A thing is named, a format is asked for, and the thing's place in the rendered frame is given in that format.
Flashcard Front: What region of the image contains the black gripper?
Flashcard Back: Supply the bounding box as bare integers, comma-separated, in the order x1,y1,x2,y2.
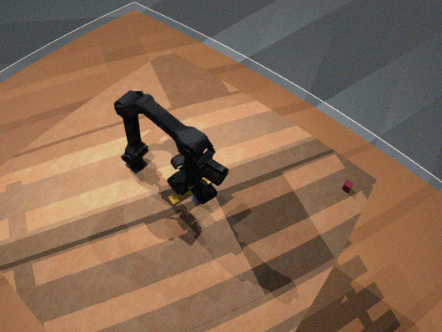
171,153,218,204

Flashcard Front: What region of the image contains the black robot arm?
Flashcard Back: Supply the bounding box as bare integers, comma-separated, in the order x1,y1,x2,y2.
114,90,229,195

